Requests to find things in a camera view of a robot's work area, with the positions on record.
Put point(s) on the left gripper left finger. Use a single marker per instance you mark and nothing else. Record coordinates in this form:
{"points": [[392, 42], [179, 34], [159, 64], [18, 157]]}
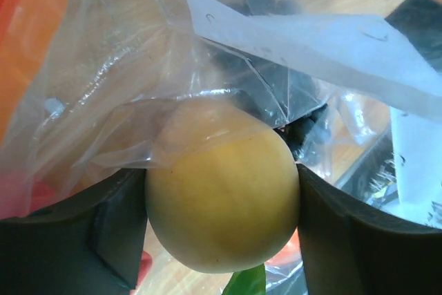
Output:
{"points": [[89, 243]]}

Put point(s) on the small yellow fake fruit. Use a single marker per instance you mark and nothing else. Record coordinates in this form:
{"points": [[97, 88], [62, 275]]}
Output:
{"points": [[226, 194]]}

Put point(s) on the orange fake orange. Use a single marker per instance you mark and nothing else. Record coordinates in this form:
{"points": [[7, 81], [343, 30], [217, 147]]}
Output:
{"points": [[27, 28]]}

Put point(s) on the dark blueberry cluster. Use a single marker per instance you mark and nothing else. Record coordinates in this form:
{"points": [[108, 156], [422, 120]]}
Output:
{"points": [[290, 100]]}

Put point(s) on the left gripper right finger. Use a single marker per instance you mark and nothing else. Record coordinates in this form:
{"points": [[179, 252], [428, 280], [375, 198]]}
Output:
{"points": [[349, 247]]}

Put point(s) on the clear zip bag orange seal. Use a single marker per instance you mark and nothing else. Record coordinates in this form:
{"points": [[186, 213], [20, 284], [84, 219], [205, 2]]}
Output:
{"points": [[116, 70]]}

